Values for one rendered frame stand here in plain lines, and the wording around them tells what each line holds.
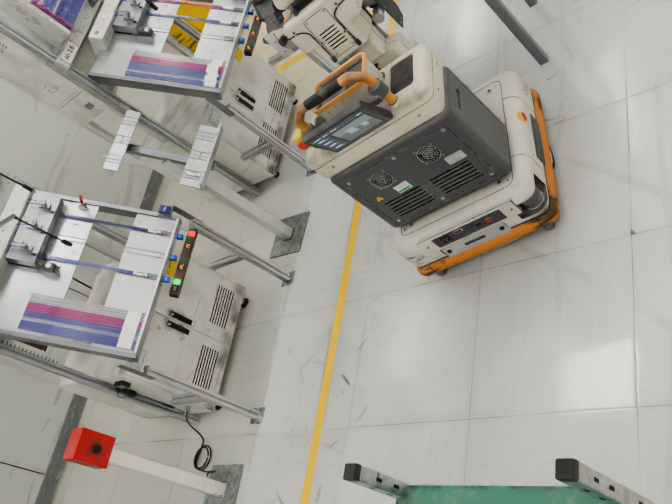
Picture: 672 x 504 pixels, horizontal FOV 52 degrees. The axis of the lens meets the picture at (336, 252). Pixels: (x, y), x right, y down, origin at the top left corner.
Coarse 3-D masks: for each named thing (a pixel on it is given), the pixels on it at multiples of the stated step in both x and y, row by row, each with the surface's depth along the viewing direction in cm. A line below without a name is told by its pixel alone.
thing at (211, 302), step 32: (96, 288) 383; (192, 288) 357; (224, 288) 372; (160, 320) 340; (192, 320) 353; (224, 320) 367; (160, 352) 336; (192, 352) 349; (224, 352) 363; (64, 384) 355; (160, 384) 332; (160, 416) 381
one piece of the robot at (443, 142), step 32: (416, 64) 224; (320, 96) 221; (416, 96) 218; (448, 96) 227; (384, 128) 229; (416, 128) 230; (448, 128) 228; (480, 128) 237; (320, 160) 243; (352, 160) 242; (384, 160) 242; (416, 160) 241; (448, 160) 240; (480, 160) 239; (352, 192) 257; (384, 192) 256; (416, 192) 255; (448, 192) 254
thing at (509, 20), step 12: (492, 0) 279; (528, 0) 325; (504, 12) 283; (516, 24) 287; (384, 36) 345; (516, 36) 292; (528, 36) 293; (528, 48) 297; (540, 48) 300; (540, 60) 302
